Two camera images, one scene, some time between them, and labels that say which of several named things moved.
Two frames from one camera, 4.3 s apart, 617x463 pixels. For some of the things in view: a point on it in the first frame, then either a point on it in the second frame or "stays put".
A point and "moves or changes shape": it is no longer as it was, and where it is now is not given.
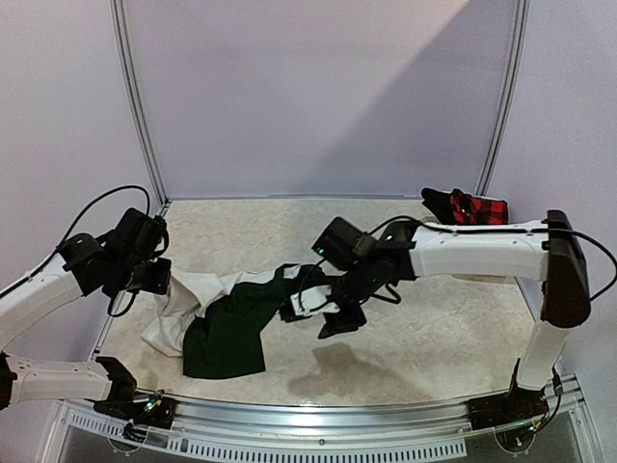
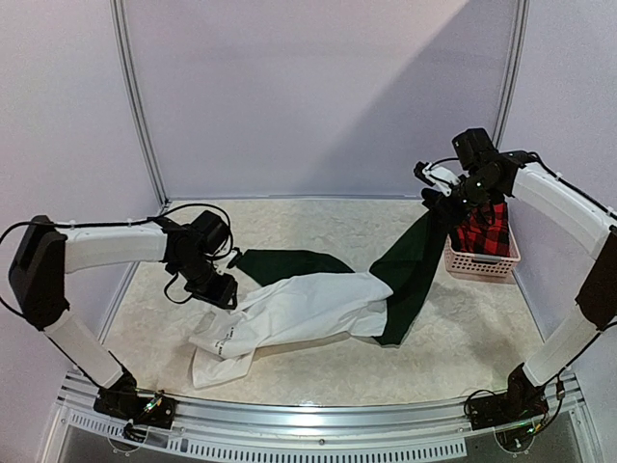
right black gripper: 338,313 to 446,199
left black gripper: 160,283 to 222,294
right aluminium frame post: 512,97 stays put
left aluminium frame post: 140,104 stays put
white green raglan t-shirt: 216,326 moves or changes shape
